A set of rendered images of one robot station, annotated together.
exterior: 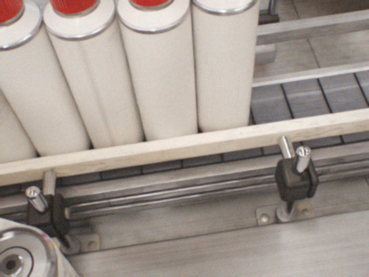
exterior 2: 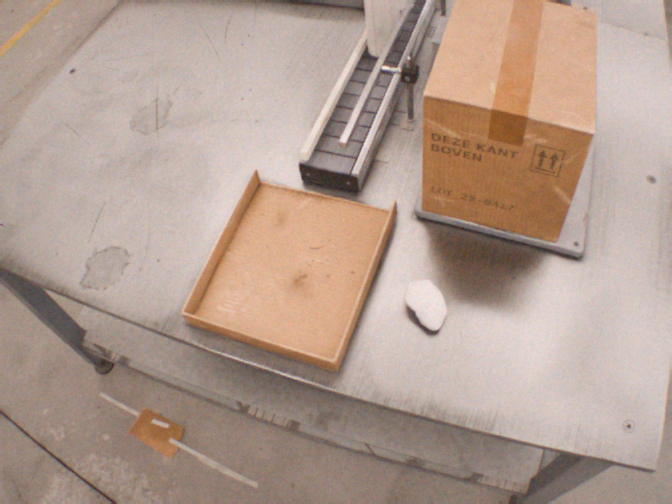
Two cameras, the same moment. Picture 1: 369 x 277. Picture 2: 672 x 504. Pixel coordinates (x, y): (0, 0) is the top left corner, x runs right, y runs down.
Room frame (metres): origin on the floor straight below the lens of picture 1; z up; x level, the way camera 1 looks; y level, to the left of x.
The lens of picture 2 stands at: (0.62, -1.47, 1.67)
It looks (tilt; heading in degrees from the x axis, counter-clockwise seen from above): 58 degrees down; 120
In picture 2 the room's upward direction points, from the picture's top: 10 degrees counter-clockwise
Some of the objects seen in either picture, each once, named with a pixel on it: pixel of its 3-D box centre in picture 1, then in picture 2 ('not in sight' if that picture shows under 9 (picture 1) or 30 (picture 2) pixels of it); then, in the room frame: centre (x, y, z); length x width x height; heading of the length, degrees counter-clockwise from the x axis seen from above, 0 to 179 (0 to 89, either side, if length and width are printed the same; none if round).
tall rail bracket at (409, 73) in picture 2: not in sight; (398, 88); (0.36, -0.68, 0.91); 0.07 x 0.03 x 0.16; 1
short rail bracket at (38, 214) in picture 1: (55, 206); not in sight; (0.20, 0.11, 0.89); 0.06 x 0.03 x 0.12; 1
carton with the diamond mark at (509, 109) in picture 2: not in sight; (512, 109); (0.58, -0.74, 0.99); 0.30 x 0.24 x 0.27; 92
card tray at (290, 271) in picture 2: not in sight; (291, 261); (0.30, -1.05, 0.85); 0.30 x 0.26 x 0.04; 91
